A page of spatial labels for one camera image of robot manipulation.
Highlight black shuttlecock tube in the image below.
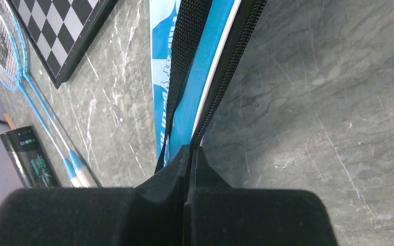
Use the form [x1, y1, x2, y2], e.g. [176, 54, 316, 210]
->
[0, 126, 61, 188]

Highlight wooden pin toy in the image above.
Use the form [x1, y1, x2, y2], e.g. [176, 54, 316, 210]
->
[4, 113, 16, 130]

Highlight blue racket cover bag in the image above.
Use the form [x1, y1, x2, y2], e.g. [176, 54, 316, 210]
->
[149, 0, 266, 171]

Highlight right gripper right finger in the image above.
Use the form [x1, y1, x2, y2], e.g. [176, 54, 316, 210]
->
[183, 148, 338, 245]

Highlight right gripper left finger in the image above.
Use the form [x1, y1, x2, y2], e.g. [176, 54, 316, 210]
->
[0, 145, 189, 245]

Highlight black white chessboard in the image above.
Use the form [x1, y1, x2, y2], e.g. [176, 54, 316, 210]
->
[8, 0, 117, 88]

